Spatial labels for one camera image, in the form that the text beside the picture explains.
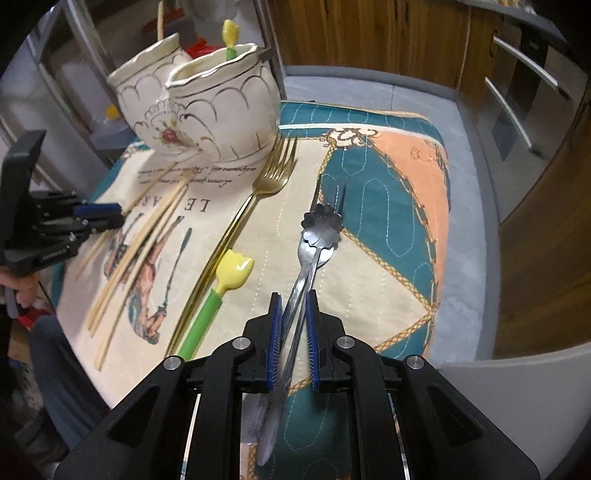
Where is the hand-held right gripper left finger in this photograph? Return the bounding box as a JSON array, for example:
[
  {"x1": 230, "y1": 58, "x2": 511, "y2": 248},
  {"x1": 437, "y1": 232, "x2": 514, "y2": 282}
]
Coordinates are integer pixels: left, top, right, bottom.
[{"x1": 53, "y1": 292, "x2": 287, "y2": 480}]

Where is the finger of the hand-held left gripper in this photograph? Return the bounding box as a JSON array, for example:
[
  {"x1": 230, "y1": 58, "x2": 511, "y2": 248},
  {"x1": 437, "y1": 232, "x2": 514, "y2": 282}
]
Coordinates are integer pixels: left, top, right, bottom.
[
  {"x1": 44, "y1": 190, "x2": 124, "y2": 220},
  {"x1": 41, "y1": 213, "x2": 126, "y2": 252}
]

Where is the gold metal fork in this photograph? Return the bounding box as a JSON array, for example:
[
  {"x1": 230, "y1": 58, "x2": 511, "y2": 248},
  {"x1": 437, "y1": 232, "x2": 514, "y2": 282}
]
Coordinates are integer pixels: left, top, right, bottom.
[{"x1": 164, "y1": 136, "x2": 298, "y2": 358}]

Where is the steel shelving rack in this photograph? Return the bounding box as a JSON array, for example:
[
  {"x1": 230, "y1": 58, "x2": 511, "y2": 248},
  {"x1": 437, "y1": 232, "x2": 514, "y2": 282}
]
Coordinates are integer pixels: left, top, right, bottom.
[{"x1": 0, "y1": 0, "x2": 116, "y2": 158}]

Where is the steel spoon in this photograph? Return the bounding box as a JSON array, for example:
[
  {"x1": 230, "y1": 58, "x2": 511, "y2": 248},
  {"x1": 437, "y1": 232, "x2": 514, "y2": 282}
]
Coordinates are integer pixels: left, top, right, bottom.
[{"x1": 256, "y1": 240, "x2": 335, "y2": 467}]

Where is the person's jeans leg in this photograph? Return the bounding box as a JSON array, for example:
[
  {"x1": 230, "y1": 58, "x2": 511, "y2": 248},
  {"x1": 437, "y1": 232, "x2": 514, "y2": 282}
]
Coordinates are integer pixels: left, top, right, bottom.
[{"x1": 28, "y1": 314, "x2": 112, "y2": 455}]

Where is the steel oven handle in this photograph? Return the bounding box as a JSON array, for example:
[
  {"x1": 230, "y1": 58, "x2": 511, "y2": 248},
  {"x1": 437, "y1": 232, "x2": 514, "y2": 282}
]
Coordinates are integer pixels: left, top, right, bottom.
[
  {"x1": 484, "y1": 76, "x2": 546, "y2": 158},
  {"x1": 492, "y1": 37, "x2": 573, "y2": 97}
]

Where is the tall white ceramic jar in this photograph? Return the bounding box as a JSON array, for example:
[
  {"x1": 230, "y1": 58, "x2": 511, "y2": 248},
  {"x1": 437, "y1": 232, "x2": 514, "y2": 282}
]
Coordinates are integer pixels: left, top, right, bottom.
[{"x1": 107, "y1": 33, "x2": 195, "y2": 153}]

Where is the built-in steel oven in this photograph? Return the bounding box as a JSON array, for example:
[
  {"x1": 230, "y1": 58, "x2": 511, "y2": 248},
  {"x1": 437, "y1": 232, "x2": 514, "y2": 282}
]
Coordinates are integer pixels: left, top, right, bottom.
[{"x1": 480, "y1": 18, "x2": 587, "y2": 162}]

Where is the grey seat cushion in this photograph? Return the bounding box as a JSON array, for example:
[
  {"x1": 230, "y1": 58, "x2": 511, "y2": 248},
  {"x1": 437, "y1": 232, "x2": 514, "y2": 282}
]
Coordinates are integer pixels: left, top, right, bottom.
[{"x1": 277, "y1": 76, "x2": 502, "y2": 361}]

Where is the yellow green plastic fork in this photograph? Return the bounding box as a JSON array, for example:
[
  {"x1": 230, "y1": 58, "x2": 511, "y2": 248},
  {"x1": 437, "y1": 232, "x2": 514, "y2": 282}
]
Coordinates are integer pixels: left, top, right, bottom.
[
  {"x1": 222, "y1": 19, "x2": 241, "y2": 62},
  {"x1": 177, "y1": 249, "x2": 256, "y2": 361}
]

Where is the person's left hand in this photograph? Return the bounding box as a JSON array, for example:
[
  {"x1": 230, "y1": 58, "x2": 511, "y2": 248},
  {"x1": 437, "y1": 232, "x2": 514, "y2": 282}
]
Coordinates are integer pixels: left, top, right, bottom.
[{"x1": 0, "y1": 271, "x2": 38, "y2": 320}]

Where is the printed quilted mat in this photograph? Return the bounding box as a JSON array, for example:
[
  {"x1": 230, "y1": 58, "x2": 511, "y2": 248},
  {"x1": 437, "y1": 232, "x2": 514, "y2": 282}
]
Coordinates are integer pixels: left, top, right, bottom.
[{"x1": 51, "y1": 100, "x2": 451, "y2": 480}]

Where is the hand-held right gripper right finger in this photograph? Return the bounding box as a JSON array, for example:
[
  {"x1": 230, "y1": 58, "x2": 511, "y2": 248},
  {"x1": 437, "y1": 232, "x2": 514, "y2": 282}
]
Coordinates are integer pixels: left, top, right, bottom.
[{"x1": 305, "y1": 290, "x2": 541, "y2": 480}]

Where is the red plastic bag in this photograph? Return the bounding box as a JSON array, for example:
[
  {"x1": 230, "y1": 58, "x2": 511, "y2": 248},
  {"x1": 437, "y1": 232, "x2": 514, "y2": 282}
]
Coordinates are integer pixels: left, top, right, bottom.
[{"x1": 185, "y1": 38, "x2": 222, "y2": 58}]

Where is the short white ceramic jar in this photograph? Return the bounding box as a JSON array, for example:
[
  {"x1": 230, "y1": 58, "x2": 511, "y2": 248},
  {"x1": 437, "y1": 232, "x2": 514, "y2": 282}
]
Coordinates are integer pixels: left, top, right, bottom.
[{"x1": 165, "y1": 42, "x2": 281, "y2": 168}]

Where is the white curved panel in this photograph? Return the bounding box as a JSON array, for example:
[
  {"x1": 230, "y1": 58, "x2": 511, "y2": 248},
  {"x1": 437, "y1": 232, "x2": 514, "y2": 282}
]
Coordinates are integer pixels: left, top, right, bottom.
[{"x1": 438, "y1": 342, "x2": 591, "y2": 480}]

